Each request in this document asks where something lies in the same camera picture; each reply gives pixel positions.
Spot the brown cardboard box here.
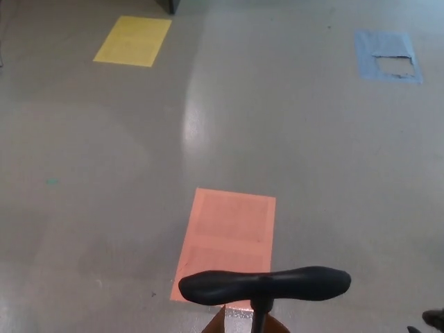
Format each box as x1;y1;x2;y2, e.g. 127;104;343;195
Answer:
202;307;291;333

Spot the dark furniture leg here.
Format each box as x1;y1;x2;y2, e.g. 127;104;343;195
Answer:
155;0;180;15

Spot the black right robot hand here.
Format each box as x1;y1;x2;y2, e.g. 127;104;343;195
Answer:
407;309;444;333

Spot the black T-shaped handle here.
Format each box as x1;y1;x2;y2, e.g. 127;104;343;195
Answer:
178;266;352;333

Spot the orange paper sheet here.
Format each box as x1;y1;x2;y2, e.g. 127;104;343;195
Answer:
169;187;277;311

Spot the yellow paper sheet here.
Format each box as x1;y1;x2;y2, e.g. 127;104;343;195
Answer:
92;15;173;68

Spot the torn blue paper sheet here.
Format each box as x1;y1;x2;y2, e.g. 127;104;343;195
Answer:
354;29;424;85

